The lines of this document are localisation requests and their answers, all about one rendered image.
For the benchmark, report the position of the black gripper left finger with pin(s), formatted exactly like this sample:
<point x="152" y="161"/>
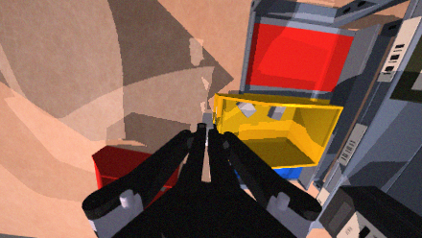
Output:
<point x="113" y="206"/>

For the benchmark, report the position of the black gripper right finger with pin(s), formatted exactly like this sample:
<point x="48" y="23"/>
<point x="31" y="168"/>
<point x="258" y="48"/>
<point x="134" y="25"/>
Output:
<point x="291" y="206"/>

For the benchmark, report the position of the yellow bin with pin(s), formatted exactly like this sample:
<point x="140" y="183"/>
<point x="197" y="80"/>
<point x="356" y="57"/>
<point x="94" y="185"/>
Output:
<point x="297" y="140"/>

